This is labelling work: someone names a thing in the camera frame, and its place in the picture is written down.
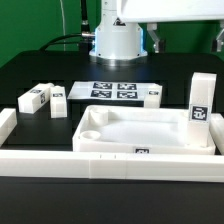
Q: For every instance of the white marker sheet with tags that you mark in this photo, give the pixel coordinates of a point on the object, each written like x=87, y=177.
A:
x=110, y=90

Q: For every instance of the white U-shaped obstacle fence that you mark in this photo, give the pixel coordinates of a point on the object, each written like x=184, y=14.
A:
x=37, y=145

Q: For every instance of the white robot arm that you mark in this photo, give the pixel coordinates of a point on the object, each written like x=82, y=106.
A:
x=119, y=38

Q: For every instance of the white desk tabletop panel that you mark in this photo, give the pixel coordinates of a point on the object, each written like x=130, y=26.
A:
x=117, y=129

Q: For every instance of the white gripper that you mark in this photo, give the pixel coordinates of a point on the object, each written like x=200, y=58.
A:
x=152, y=11

